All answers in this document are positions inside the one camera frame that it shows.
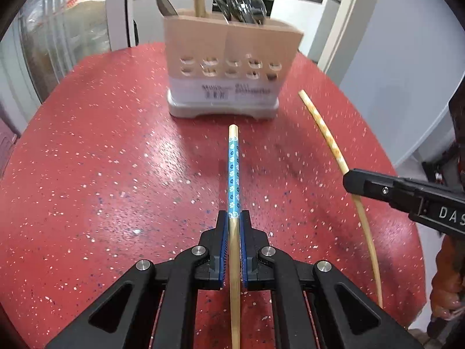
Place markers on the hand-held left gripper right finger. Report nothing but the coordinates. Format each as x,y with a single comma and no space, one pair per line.
244,261

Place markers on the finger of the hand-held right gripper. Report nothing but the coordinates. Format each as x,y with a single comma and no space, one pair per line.
367,185

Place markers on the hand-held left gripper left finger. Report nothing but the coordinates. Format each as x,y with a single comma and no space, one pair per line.
223,261

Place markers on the orange pattern chopstick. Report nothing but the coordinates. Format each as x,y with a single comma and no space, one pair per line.
374,261

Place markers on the blue flower pattern chopstick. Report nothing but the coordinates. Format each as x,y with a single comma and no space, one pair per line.
233,167

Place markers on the beige utensil holder grey base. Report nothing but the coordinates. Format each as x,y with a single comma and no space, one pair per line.
218,43

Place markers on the person's right hand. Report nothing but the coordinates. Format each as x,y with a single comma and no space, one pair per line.
450,280

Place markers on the dark pointed metal utensil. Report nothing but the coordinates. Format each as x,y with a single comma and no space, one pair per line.
166,5

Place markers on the glass door cabinet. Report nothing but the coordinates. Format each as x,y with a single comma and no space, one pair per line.
65,32

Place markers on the white door frame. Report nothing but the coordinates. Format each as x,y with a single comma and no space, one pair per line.
345,25

